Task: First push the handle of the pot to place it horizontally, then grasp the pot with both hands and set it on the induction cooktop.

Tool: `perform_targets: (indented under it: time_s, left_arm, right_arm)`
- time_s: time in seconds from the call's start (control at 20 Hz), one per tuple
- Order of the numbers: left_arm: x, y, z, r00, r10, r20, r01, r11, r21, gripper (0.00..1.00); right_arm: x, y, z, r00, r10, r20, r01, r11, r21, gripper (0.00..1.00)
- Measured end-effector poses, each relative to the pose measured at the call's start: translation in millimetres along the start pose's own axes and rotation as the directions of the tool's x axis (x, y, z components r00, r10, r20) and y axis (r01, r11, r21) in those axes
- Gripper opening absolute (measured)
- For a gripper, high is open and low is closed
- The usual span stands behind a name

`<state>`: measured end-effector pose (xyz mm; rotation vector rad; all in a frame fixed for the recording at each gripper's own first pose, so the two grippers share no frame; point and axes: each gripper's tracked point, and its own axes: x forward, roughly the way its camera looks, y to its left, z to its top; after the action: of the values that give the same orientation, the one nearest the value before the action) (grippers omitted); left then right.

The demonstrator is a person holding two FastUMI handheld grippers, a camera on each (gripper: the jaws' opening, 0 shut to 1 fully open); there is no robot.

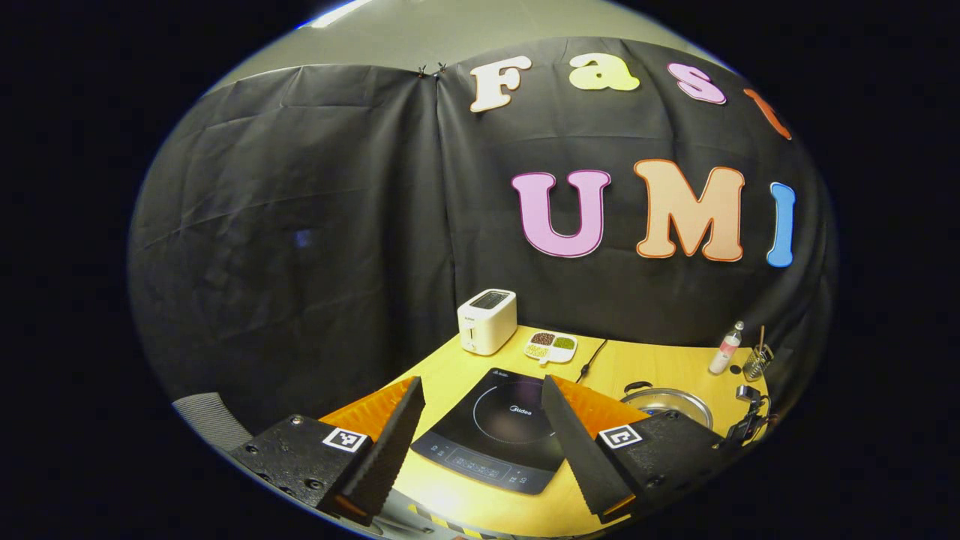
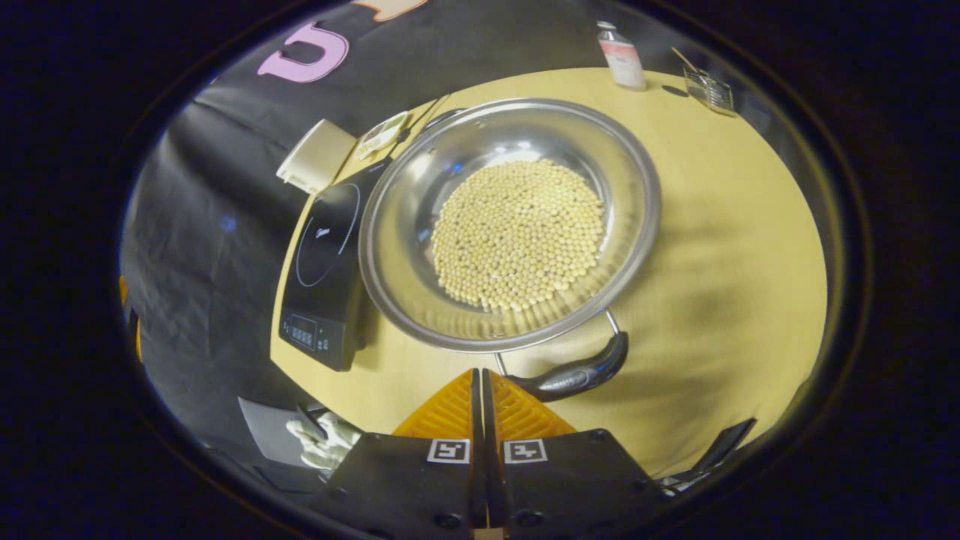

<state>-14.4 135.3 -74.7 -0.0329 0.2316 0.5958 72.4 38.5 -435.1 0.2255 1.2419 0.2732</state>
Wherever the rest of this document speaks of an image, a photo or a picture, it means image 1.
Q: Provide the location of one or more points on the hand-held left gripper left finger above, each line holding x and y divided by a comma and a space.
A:
390, 450

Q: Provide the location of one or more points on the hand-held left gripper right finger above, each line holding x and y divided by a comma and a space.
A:
577, 450

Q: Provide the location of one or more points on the stainless steel pot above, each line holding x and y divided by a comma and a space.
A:
667, 397

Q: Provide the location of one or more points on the black induction cooktop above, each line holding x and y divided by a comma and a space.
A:
487, 442

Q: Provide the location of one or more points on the clear bottle with pink label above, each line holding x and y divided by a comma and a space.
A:
724, 356

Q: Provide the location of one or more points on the thin wooden stick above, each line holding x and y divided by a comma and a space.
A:
761, 337

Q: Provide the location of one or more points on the white divided dish with beans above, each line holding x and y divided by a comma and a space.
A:
551, 349

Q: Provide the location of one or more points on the white toaster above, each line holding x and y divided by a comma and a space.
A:
487, 322

